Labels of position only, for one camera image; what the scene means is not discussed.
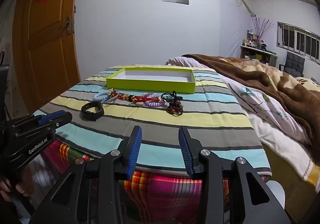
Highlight black wristband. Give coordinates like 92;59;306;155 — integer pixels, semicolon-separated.
81;101;105;122

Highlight white wall pipe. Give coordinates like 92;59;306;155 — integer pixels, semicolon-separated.
231;0;258;17

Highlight white round stool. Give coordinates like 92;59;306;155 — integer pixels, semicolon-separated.
267;180;285;209

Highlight brown beaded bracelet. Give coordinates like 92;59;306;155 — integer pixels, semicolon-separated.
166;100;184;117

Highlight purple spiral hair tie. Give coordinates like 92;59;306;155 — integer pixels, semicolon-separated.
141;93;167;108

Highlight decorative purple branches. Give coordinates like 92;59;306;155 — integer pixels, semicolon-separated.
251;16;272;40

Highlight pink plaid cloth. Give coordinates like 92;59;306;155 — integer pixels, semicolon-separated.
44;139;229;224

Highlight striped bed sheet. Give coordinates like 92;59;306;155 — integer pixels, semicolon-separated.
32;64;272;182

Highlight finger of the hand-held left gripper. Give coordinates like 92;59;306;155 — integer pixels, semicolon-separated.
37;111;64;125
49;112;73;131

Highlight grey plastic sheet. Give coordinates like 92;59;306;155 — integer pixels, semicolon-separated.
0;0;28;120

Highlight cluttered wooden shelf desk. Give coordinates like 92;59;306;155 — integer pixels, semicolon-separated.
240;45;278;67

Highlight barred window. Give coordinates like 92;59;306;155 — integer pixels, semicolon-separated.
276;21;320;65

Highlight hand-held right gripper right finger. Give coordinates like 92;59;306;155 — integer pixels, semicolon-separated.
178;126;292;224

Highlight black hair tie teal bead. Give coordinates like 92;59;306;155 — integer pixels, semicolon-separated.
161;90;184;103

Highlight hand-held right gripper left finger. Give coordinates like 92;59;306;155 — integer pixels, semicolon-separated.
29;125;142;224

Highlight brown fleece blanket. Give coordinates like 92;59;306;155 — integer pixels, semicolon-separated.
181;54;320;160

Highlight black office chair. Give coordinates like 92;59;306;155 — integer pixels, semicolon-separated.
279;51;306;77

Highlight grey hair tie gold flower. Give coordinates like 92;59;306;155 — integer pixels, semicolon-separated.
104;89;119;104

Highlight person's left hand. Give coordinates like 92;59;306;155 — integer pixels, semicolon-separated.
0;176;34;202

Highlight blue spiral hair tie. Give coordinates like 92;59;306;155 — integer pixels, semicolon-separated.
93;90;112;102

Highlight brass door lock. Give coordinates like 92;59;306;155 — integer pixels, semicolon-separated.
60;14;75;35

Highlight green shallow cardboard box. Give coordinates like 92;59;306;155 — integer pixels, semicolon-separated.
106;67;196;94

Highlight cluster of bottles and jars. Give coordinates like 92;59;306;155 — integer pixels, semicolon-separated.
241;30;269;51

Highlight white floral quilt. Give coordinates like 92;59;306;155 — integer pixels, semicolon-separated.
166;56;320;187

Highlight red orange hair tie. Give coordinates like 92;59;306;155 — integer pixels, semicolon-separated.
117;92;148;103

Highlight orange wooden door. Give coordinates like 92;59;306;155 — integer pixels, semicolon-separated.
12;0;82;115

